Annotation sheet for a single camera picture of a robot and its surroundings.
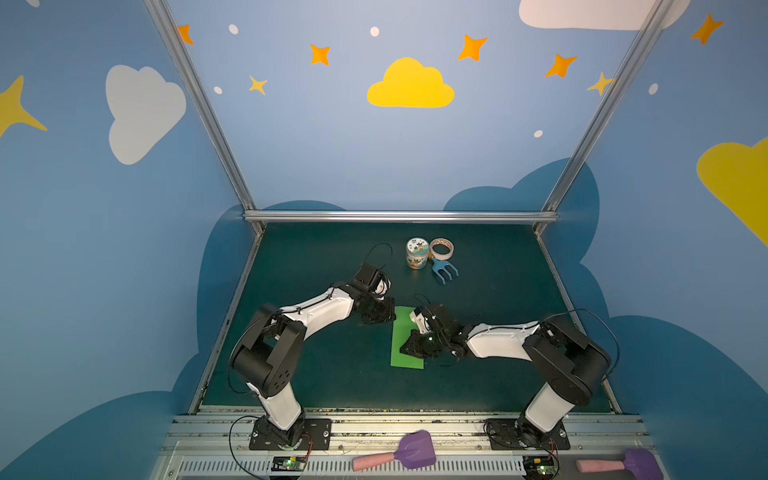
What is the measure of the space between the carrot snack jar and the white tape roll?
58 millimetres

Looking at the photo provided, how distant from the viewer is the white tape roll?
1.13m

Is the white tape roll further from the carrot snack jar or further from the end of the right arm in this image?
the end of the right arm

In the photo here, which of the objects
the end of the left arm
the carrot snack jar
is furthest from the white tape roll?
the end of the left arm

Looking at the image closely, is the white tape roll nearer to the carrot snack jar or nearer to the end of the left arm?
the carrot snack jar

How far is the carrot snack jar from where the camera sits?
106cm

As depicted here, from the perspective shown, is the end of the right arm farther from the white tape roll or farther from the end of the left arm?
the white tape roll
